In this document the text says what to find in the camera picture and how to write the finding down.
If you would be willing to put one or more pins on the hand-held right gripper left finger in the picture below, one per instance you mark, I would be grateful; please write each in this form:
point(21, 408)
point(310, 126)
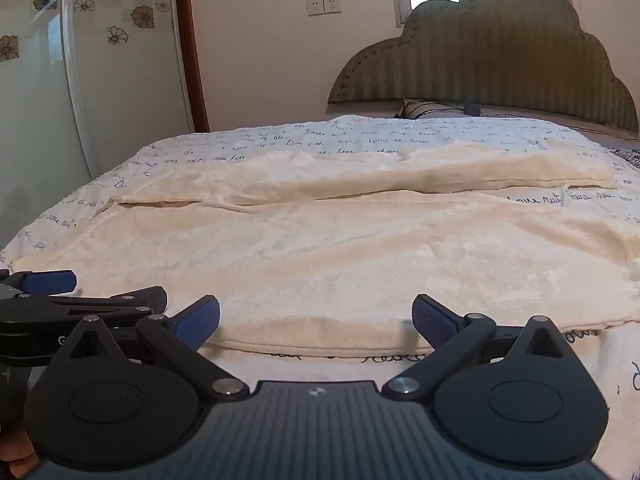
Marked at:
point(198, 322)

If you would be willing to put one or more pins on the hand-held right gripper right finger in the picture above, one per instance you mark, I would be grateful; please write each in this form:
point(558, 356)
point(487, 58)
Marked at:
point(433, 324)

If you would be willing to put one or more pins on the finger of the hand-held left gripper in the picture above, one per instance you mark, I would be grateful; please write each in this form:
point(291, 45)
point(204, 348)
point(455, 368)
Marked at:
point(50, 281)
point(100, 305)

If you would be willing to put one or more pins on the cream pants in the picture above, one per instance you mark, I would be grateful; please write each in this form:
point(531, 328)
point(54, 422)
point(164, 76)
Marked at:
point(325, 260)

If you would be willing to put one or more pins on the person's left hand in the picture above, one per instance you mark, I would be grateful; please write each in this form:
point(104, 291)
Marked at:
point(14, 457)

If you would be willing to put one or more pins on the flower-patterned sliding door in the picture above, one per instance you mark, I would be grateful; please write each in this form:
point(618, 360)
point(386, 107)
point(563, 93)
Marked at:
point(100, 110)

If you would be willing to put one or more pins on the white script-printed blanket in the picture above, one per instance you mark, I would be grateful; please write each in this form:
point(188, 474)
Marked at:
point(240, 146)

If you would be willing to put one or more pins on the striped pillow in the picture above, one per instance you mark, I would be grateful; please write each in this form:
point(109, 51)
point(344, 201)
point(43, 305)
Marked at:
point(425, 109)

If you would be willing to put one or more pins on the small dark device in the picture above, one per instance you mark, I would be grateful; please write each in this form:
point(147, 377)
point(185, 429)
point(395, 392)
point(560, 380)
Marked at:
point(471, 109)

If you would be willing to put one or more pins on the grey bed sheet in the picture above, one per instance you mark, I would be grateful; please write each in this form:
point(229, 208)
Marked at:
point(555, 122)

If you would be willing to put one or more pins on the floral patterned cloth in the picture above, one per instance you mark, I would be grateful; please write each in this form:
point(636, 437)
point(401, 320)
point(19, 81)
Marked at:
point(631, 158)

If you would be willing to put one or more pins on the green padded headboard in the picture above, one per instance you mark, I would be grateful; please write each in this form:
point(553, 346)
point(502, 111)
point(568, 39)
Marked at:
point(500, 50)

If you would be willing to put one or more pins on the wooden door frame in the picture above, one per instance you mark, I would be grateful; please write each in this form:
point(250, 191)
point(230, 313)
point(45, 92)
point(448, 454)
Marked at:
point(192, 60)

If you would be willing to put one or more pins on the white wall socket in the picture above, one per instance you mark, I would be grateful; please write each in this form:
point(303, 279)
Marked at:
point(332, 5)
point(315, 7)

